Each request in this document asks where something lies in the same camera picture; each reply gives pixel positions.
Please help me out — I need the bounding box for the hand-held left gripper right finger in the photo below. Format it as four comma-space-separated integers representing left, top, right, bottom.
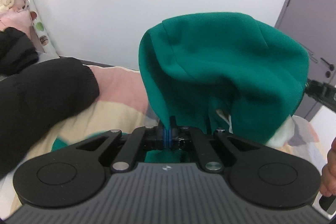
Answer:
168, 116, 265, 171

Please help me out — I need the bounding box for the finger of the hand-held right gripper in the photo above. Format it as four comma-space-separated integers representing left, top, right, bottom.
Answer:
304, 79, 336, 112

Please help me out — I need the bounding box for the macaron printed bag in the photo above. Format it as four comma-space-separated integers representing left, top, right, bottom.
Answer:
22, 0, 59, 59

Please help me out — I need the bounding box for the cream fluffy cloth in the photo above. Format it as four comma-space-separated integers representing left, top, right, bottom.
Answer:
0, 0, 15, 12

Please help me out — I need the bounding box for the black puffer jacket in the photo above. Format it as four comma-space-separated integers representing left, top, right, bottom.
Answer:
0, 27, 100, 180

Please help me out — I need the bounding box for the pink cloth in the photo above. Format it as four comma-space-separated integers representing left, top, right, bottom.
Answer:
0, 10, 33, 30

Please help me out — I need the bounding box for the patchwork quilt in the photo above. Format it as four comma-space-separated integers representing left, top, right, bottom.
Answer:
0, 65, 321, 214

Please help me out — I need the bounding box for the black door handle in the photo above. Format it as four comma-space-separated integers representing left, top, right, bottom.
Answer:
321, 57, 336, 69

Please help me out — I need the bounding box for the green zip hoodie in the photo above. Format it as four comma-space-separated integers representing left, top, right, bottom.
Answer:
51, 12, 310, 164

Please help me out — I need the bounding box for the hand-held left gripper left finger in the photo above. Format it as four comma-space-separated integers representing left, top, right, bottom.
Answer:
75, 121, 167, 172

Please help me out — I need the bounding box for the person's right hand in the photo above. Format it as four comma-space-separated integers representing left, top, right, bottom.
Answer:
322, 138, 336, 198

